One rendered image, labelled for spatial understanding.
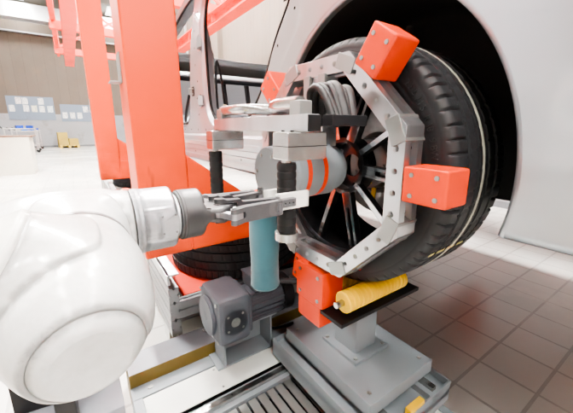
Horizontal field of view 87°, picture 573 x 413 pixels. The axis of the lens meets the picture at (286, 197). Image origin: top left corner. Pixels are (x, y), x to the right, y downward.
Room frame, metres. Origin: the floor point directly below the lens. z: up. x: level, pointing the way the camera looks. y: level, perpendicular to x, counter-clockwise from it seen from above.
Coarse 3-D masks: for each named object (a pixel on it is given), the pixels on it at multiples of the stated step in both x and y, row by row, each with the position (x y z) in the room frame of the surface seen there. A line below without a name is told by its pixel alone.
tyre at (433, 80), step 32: (416, 64) 0.68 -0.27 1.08; (448, 64) 0.75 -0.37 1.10; (416, 96) 0.66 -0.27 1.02; (448, 96) 0.64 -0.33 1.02; (480, 96) 0.72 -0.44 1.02; (448, 128) 0.61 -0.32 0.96; (448, 160) 0.60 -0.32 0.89; (480, 160) 0.64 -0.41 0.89; (416, 224) 0.64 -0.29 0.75; (448, 224) 0.62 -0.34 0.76; (480, 224) 0.72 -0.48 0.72; (384, 256) 0.71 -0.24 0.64; (416, 256) 0.64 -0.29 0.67
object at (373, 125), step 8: (368, 120) 0.99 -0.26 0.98; (376, 120) 0.97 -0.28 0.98; (368, 128) 0.99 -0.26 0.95; (376, 128) 0.96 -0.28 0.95; (384, 128) 0.94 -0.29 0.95; (368, 136) 0.99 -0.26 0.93; (376, 136) 0.96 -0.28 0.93; (384, 144) 0.90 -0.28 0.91; (376, 152) 0.90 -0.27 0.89; (384, 152) 0.88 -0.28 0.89; (352, 160) 0.98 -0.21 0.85; (376, 160) 0.90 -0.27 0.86; (384, 160) 0.88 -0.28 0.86; (352, 168) 0.98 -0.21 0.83; (376, 184) 0.90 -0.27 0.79; (384, 184) 0.91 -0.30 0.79; (376, 192) 0.95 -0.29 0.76; (384, 192) 0.93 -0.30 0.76; (360, 200) 1.00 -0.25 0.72; (376, 200) 0.95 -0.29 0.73; (368, 208) 0.97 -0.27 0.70
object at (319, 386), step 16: (288, 352) 0.94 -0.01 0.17; (288, 368) 0.94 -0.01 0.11; (304, 368) 0.89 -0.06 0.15; (304, 384) 0.86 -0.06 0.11; (320, 384) 0.80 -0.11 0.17; (416, 384) 0.80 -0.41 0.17; (432, 384) 0.79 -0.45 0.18; (448, 384) 0.81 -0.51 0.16; (320, 400) 0.79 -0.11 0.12; (336, 400) 0.76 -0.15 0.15; (400, 400) 0.76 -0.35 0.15; (416, 400) 0.73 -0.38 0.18; (432, 400) 0.76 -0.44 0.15
